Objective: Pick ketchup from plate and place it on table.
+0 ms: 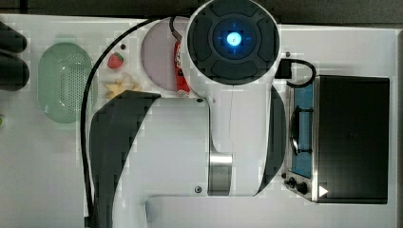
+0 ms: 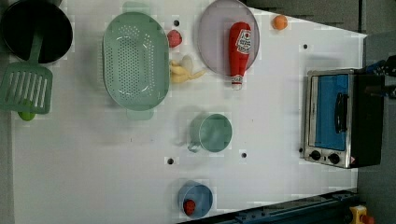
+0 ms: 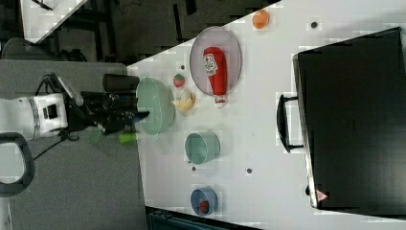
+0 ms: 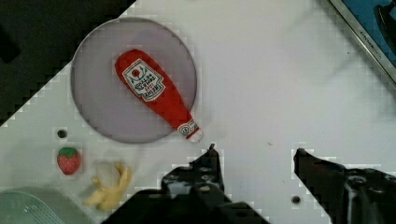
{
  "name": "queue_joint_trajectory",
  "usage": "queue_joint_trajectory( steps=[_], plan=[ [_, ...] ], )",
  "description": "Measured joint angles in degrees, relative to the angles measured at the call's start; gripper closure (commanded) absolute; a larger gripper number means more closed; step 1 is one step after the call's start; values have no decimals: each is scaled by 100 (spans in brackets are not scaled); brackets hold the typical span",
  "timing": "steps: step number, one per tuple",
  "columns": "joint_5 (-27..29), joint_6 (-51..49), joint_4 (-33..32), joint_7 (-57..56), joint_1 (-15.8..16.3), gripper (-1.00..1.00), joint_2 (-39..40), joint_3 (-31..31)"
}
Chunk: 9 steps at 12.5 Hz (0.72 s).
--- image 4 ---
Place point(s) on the green perforated colander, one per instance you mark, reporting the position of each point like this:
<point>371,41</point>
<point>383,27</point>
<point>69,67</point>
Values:
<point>30,205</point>

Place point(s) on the yellow plush peeled banana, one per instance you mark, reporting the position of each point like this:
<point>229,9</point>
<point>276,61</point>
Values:
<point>111,181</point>

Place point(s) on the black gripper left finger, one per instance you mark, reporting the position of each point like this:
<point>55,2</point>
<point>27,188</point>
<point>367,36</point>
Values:
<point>192,194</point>

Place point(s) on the silver black toaster oven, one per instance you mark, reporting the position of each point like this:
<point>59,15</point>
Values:
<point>372,22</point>

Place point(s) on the round grey plate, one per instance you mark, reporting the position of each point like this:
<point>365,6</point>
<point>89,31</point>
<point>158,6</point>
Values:
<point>104,102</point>

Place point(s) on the red plush ketchup bottle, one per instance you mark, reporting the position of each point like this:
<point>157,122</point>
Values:
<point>147,81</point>

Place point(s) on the red plush strawberry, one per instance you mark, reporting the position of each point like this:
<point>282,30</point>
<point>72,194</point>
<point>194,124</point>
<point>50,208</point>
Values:
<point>68,160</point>

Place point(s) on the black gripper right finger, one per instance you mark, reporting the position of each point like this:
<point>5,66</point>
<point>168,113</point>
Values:
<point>348,196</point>

